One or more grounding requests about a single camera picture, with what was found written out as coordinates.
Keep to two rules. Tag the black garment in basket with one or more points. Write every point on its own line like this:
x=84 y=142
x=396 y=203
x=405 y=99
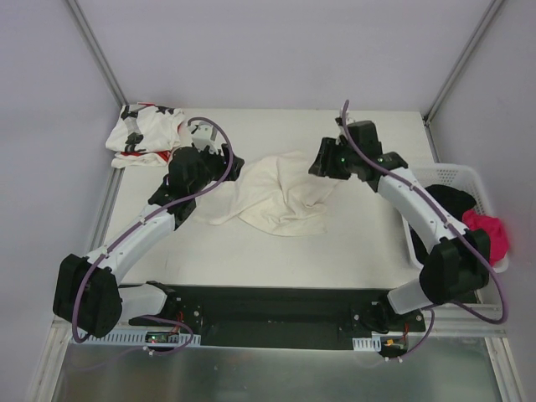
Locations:
x=455 y=202

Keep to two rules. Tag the cream white t shirt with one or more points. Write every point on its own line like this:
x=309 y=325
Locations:
x=276 y=195

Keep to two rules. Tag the white plastic laundry basket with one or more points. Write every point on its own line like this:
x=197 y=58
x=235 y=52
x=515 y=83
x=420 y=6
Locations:
x=482 y=216

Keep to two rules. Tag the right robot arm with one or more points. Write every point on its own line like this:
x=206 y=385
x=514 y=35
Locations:
x=457 y=257

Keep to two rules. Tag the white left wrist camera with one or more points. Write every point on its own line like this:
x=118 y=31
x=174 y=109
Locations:
x=203 y=137

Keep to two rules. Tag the right white cable duct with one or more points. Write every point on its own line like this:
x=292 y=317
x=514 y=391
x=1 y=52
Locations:
x=372 y=344

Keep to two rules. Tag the right aluminium frame post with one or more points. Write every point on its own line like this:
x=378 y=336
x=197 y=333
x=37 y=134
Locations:
x=475 y=39

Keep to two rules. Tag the white black patterned folded shirt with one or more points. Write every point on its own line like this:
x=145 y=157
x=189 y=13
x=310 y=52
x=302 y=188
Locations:
x=143 y=128

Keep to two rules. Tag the left white cable duct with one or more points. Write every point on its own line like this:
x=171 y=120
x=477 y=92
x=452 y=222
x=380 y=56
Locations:
x=131 y=338

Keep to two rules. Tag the white cable duct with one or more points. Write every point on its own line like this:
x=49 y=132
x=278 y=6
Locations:
x=131 y=338
x=372 y=344

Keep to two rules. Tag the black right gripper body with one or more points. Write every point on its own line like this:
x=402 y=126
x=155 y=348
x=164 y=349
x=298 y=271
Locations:
x=325 y=157

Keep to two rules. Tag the left aluminium frame post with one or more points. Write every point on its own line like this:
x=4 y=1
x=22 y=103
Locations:
x=88 y=36

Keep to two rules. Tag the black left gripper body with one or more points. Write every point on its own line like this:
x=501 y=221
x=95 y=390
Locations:
x=228 y=163

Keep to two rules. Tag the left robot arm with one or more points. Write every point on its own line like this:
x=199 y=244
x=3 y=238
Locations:
x=89 y=293

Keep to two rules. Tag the aluminium frame post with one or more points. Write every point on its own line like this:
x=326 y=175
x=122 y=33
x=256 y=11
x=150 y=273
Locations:
x=475 y=39
x=88 y=36

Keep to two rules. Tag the red white folded shirt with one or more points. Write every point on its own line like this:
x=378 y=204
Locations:
x=145 y=159

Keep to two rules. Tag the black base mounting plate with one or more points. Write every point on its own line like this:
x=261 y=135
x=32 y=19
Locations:
x=282 y=317

